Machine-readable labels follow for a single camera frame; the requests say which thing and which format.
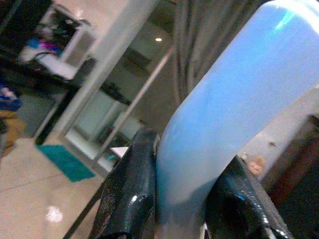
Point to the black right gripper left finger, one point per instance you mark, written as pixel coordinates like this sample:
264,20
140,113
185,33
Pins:
129,189

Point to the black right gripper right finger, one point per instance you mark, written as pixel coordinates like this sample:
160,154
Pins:
239,204

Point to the teal floor mat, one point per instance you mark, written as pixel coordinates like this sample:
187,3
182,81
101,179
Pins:
66,161

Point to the dark brown wooden cabinet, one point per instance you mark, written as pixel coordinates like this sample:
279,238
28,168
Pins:
296,179

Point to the sliding glass door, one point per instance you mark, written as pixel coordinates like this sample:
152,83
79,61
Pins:
119,82

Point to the cardboard box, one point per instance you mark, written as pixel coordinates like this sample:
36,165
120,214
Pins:
11,127

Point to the black table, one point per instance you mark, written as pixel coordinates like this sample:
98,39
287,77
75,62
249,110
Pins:
49,74

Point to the white box on table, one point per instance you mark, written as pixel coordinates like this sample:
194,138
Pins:
72,42

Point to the grey curtain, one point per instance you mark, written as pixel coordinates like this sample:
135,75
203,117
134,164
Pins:
197,37

